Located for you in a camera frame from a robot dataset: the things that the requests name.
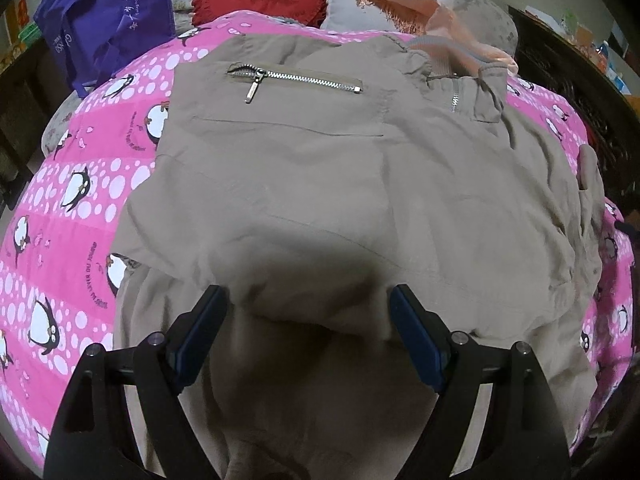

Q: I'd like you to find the dark wooden side cabinet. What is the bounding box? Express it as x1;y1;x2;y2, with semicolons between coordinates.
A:
509;6;639;214

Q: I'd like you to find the pink penguin blanket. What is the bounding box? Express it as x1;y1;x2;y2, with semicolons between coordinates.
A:
1;11;634;466

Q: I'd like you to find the peach fringed cloth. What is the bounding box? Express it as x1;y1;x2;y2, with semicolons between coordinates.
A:
356;0;518;76

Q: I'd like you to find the purple tote bag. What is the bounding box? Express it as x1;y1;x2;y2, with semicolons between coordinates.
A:
34;0;175;99

